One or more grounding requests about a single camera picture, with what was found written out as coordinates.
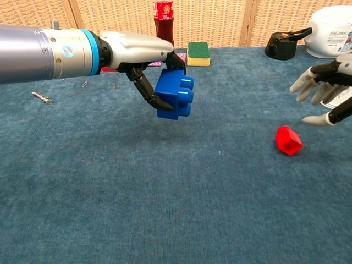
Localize red toy block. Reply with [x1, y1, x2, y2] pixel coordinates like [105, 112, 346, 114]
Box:
[274, 125, 304, 157]

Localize wicker folding screen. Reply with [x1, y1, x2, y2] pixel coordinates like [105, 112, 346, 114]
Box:
[0, 0, 352, 51]

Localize cola bottle with red cap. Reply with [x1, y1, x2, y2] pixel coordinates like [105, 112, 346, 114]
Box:
[153, 0, 175, 48]

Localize paper cups with blue flower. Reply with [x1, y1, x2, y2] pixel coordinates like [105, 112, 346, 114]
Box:
[320, 84, 352, 111]

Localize green yellow sponge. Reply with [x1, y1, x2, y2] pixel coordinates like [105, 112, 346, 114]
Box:
[186, 41, 211, 67]

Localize teal table cloth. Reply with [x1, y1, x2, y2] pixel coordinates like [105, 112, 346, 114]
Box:
[0, 45, 352, 264]

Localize black bottle lid with handle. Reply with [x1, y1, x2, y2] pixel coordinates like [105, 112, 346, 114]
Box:
[264, 27, 314, 61]

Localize blue toy block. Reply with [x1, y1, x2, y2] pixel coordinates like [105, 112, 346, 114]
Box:
[154, 68, 195, 120]

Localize white plastic wipes container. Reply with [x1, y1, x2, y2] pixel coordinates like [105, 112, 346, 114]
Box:
[304, 5, 352, 59]

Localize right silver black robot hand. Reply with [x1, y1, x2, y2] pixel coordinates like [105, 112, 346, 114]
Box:
[289, 52, 352, 127]

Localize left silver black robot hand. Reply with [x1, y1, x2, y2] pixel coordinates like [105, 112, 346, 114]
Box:
[98, 30, 186, 111]

